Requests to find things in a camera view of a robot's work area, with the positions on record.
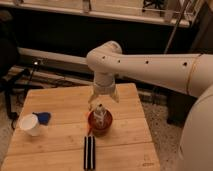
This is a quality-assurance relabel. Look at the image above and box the metal pole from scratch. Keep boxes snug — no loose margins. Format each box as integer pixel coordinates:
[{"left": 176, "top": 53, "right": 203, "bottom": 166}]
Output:
[{"left": 164, "top": 0, "right": 190, "bottom": 54}]

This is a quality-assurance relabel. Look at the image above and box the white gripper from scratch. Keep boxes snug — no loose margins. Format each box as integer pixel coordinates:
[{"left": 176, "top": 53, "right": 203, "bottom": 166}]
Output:
[{"left": 88, "top": 73, "right": 119, "bottom": 103}]

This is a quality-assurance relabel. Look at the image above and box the blue cloth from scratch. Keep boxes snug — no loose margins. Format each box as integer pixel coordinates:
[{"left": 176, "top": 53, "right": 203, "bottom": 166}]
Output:
[{"left": 34, "top": 112, "right": 51, "bottom": 125}]

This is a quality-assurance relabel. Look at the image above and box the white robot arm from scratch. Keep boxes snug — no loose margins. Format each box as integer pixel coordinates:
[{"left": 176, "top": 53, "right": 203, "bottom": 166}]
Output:
[{"left": 86, "top": 41, "right": 213, "bottom": 171}]

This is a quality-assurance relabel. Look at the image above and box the black striped brush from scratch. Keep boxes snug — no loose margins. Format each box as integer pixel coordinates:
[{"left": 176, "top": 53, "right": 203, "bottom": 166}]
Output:
[{"left": 83, "top": 136, "right": 96, "bottom": 171}]

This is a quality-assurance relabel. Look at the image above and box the red bowl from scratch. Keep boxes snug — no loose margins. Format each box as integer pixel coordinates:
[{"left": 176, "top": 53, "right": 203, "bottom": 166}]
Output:
[{"left": 88, "top": 111, "right": 113, "bottom": 137}]

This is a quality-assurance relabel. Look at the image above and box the black office chair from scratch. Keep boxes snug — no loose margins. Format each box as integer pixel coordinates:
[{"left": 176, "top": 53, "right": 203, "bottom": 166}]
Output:
[{"left": 0, "top": 10, "right": 40, "bottom": 129}]

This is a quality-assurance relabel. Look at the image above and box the white paper cup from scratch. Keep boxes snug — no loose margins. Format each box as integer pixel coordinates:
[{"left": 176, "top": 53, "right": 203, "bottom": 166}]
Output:
[{"left": 19, "top": 114, "right": 40, "bottom": 136}]

